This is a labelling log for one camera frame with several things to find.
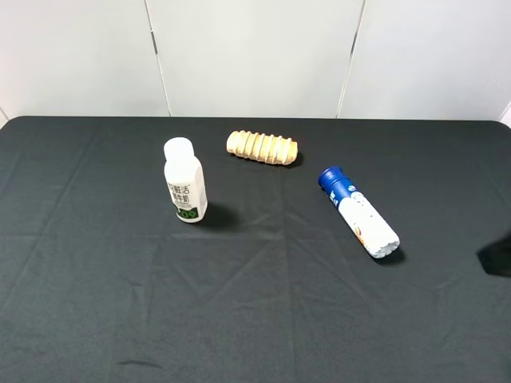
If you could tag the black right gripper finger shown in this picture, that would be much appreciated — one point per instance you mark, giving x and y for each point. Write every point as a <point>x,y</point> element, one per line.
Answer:
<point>495,258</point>

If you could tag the blue and white yogurt bottle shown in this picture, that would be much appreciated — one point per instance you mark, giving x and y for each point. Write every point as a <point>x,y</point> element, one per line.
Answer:
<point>370,228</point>

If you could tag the ridged bread roll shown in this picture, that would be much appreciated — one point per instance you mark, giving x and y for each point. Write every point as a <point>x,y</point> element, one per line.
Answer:
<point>263,148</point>

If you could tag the white milk bottle green label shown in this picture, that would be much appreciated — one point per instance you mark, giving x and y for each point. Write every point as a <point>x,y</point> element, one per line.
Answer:
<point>184,176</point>

